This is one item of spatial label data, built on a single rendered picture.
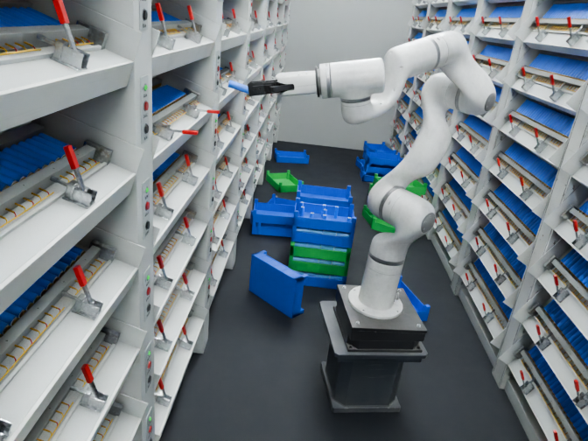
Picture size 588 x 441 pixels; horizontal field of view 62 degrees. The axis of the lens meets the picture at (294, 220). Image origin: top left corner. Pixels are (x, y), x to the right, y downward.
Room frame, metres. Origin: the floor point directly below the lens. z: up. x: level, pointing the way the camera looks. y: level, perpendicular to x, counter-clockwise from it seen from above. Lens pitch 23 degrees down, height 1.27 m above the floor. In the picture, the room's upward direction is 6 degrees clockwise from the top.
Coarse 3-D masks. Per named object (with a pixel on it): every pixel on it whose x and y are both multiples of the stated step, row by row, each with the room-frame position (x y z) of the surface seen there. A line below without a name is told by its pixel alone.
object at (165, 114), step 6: (186, 96) 1.47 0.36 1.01; (192, 96) 1.50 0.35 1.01; (180, 102) 1.38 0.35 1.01; (186, 102) 1.43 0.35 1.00; (192, 102) 1.48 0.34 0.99; (198, 102) 1.52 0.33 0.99; (168, 108) 1.27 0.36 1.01; (174, 108) 1.30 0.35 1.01; (180, 108) 1.37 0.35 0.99; (156, 114) 1.19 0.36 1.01; (162, 114) 1.21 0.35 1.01; (168, 114) 1.24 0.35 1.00; (174, 114) 1.30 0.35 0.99; (156, 120) 1.14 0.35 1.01; (162, 120) 1.19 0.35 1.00; (174, 120) 1.25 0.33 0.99
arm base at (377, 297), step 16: (368, 256) 1.46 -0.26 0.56; (368, 272) 1.44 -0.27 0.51; (384, 272) 1.41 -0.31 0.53; (400, 272) 1.44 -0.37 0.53; (368, 288) 1.43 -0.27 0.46; (384, 288) 1.41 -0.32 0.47; (352, 304) 1.43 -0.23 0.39; (368, 304) 1.42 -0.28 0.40; (384, 304) 1.42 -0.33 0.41; (400, 304) 1.47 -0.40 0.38
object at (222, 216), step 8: (224, 200) 2.09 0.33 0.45; (232, 200) 2.27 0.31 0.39; (224, 208) 2.18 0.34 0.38; (232, 208) 2.21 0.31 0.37; (216, 216) 2.04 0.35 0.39; (224, 216) 2.08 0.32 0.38; (216, 224) 1.98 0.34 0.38; (224, 224) 2.02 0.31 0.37; (216, 232) 1.91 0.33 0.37; (224, 232) 1.94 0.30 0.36; (216, 240) 1.81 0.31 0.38; (216, 248) 1.78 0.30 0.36
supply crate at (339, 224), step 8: (296, 200) 2.37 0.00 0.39; (296, 208) 2.37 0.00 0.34; (304, 208) 2.38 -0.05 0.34; (312, 208) 2.38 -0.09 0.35; (320, 208) 2.38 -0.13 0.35; (328, 208) 2.38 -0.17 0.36; (344, 208) 2.38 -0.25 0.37; (352, 208) 2.37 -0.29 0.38; (296, 216) 2.19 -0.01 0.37; (304, 216) 2.32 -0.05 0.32; (320, 216) 2.35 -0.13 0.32; (328, 216) 2.36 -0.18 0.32; (344, 216) 2.38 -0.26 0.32; (352, 216) 2.34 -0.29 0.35; (296, 224) 2.19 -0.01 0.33; (304, 224) 2.19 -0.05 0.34; (312, 224) 2.19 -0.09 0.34; (320, 224) 2.19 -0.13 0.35; (328, 224) 2.19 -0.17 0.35; (336, 224) 2.19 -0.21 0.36; (344, 224) 2.19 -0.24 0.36; (352, 224) 2.19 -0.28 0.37; (344, 232) 2.19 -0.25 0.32; (352, 232) 2.19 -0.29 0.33
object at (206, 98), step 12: (168, 72) 1.57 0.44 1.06; (168, 84) 1.57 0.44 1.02; (180, 84) 1.57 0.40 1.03; (192, 84) 1.57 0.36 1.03; (204, 96) 1.57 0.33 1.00; (216, 96) 1.57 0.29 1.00; (204, 108) 1.52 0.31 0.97; (180, 120) 1.30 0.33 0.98; (192, 120) 1.35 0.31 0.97; (204, 120) 1.48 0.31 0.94; (156, 144) 0.96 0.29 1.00; (168, 144) 1.09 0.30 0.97; (180, 144) 1.23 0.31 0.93; (156, 156) 0.99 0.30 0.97; (168, 156) 1.12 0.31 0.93; (156, 168) 1.03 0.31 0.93
